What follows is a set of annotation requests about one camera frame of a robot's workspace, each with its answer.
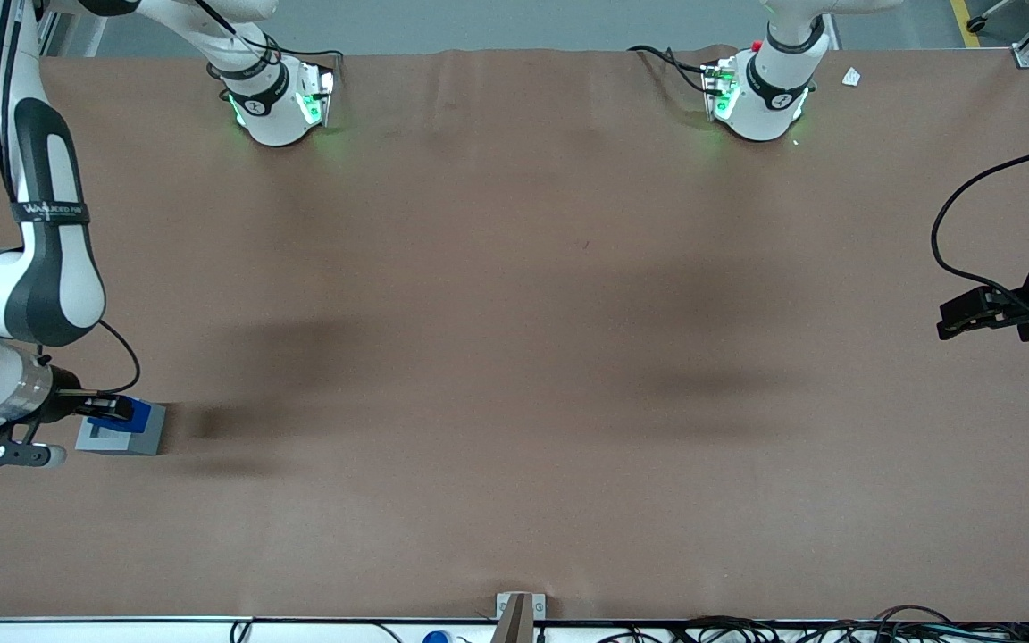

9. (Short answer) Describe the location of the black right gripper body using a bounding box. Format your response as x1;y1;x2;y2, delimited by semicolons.
36;370;88;426

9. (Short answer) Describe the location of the blue plastic part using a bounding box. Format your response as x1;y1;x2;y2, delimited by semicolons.
111;397;152;436

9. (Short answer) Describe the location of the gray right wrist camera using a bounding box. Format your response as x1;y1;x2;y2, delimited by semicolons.
0;420;67;470

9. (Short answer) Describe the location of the brown table cover sheet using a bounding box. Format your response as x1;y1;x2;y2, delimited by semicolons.
0;45;1029;623

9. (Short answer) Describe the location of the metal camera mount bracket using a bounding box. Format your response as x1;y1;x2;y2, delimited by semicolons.
489;592;548;643

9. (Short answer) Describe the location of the black base power cable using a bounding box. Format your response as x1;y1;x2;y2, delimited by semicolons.
628;45;714;95
260;34;343;90

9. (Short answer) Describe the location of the black cable bundle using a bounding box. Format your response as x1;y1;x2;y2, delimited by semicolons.
595;605;1029;643

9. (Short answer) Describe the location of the long black arm cable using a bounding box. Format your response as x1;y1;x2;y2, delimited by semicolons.
930;141;1029;309

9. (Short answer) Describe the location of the gray square base block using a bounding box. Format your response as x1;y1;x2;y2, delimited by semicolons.
75;399;167;457

